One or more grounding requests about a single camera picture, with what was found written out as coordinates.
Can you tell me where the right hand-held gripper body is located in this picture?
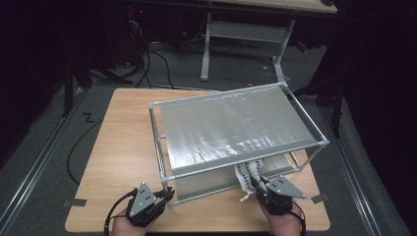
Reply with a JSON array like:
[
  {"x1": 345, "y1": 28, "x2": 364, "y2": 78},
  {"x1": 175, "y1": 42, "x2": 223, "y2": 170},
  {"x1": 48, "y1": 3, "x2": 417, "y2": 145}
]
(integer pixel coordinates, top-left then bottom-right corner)
[{"x1": 257, "y1": 176, "x2": 307, "y2": 216}]

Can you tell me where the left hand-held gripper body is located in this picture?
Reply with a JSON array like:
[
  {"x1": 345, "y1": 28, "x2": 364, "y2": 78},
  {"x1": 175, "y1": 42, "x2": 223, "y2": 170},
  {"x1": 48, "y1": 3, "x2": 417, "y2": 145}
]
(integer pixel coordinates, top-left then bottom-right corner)
[{"x1": 126, "y1": 181, "x2": 165, "y2": 227}]

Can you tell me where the white grey patterned cloth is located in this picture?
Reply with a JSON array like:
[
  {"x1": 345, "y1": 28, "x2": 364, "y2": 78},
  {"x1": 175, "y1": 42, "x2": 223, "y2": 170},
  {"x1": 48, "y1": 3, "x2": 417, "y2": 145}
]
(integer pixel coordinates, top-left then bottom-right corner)
[{"x1": 234, "y1": 159, "x2": 267, "y2": 203}]

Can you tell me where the grey two-tier metal rack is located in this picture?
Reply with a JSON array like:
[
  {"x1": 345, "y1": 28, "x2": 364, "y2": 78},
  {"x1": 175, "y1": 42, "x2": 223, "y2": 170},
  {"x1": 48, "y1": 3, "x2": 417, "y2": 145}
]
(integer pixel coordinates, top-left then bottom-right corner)
[{"x1": 148, "y1": 82, "x2": 329, "y2": 207}]

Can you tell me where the person's left hand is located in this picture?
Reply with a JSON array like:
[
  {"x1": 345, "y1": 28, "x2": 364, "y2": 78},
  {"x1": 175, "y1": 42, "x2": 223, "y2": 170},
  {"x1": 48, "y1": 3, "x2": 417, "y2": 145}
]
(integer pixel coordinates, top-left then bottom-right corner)
[{"x1": 112, "y1": 212, "x2": 156, "y2": 236}]

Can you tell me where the person's right hand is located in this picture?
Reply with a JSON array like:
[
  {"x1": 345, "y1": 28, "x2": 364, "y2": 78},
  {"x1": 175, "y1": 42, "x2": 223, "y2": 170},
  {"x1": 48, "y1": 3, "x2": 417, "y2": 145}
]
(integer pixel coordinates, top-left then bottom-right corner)
[{"x1": 260, "y1": 202, "x2": 304, "y2": 236}]

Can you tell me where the grey tape piece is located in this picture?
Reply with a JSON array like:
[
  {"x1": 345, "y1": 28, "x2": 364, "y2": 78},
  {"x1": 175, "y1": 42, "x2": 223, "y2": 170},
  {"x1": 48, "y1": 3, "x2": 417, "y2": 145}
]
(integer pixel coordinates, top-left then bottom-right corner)
[
  {"x1": 311, "y1": 193, "x2": 329, "y2": 205},
  {"x1": 63, "y1": 199, "x2": 89, "y2": 208}
]

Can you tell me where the black metal stand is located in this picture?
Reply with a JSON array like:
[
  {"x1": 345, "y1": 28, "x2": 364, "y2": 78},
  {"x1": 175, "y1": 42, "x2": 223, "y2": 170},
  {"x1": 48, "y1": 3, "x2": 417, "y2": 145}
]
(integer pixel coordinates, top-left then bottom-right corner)
[
  {"x1": 288, "y1": 77, "x2": 346, "y2": 140},
  {"x1": 62, "y1": 58, "x2": 92, "y2": 118}
]

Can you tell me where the small red object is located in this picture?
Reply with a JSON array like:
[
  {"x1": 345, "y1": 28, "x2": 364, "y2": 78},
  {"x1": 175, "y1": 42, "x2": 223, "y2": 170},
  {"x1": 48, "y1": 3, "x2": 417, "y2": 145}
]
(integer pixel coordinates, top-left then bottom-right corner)
[{"x1": 294, "y1": 40, "x2": 310, "y2": 53}]

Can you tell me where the desk with white metal legs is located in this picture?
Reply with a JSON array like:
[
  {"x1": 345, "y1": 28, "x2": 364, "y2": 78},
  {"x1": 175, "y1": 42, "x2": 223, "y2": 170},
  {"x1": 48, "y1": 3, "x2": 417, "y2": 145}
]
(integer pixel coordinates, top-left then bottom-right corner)
[{"x1": 200, "y1": 0, "x2": 338, "y2": 89}]

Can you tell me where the left hand-held gripper cable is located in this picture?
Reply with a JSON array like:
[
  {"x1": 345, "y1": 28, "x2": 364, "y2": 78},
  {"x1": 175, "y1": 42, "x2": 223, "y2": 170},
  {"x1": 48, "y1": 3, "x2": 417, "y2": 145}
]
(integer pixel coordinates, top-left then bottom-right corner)
[{"x1": 103, "y1": 188, "x2": 139, "y2": 236}]

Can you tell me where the hand-held gripper cable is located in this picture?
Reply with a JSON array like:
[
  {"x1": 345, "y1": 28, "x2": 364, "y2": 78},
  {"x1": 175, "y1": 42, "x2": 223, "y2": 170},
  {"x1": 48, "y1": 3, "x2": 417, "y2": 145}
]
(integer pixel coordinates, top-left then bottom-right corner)
[
  {"x1": 103, "y1": 188, "x2": 139, "y2": 236},
  {"x1": 288, "y1": 209, "x2": 308, "y2": 236}
]

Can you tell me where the right hand-held gripper cable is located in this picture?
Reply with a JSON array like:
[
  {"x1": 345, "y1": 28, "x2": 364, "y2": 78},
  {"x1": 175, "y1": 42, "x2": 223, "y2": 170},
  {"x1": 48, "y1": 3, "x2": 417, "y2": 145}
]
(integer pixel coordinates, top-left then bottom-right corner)
[{"x1": 288, "y1": 209, "x2": 308, "y2": 236}]

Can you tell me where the metal floor rail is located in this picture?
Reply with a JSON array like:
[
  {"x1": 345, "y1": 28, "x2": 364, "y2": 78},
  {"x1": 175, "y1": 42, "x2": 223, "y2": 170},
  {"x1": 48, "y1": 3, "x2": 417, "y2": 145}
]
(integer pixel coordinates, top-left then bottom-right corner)
[
  {"x1": 0, "y1": 87, "x2": 87, "y2": 230},
  {"x1": 318, "y1": 104, "x2": 385, "y2": 236}
]

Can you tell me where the black floor cable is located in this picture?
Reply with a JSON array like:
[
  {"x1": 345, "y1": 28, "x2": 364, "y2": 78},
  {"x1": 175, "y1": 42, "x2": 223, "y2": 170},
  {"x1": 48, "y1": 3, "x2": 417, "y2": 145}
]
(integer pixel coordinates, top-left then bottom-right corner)
[{"x1": 66, "y1": 119, "x2": 104, "y2": 185}]

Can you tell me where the bundle of black cables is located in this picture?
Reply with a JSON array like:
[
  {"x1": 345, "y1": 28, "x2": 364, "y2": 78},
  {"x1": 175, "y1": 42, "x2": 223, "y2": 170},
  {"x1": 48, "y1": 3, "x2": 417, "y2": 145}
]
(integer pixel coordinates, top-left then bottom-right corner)
[{"x1": 124, "y1": 6, "x2": 176, "y2": 90}]

